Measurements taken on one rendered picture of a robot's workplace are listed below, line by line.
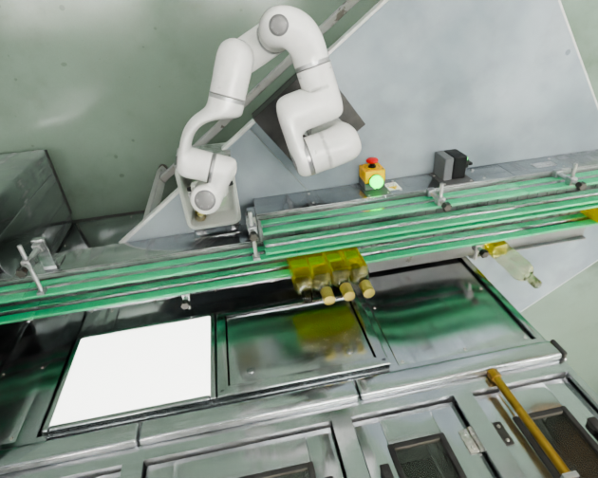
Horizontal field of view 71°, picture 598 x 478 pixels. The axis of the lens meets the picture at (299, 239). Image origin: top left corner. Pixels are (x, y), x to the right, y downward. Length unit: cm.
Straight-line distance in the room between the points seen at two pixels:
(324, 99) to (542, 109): 95
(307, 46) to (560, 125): 110
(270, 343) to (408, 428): 44
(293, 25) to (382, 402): 91
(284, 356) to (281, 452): 26
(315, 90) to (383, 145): 53
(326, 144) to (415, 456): 75
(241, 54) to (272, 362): 79
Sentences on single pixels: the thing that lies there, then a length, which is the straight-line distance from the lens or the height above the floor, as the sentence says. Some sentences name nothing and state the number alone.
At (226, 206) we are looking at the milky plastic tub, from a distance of 144.
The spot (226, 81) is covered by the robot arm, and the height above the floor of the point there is 107.
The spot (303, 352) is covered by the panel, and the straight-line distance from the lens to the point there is 124.
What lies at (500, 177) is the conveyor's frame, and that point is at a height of 87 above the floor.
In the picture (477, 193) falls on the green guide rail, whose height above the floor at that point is 91.
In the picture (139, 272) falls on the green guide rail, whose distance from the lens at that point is 140.
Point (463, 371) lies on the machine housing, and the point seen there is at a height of 138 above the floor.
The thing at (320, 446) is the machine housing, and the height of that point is 148.
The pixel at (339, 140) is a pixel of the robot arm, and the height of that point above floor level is 112.
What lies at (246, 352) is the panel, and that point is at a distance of 127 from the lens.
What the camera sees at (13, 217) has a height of 55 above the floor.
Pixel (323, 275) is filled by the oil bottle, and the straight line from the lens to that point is 126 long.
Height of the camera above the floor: 206
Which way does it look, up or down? 58 degrees down
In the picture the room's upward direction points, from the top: 160 degrees clockwise
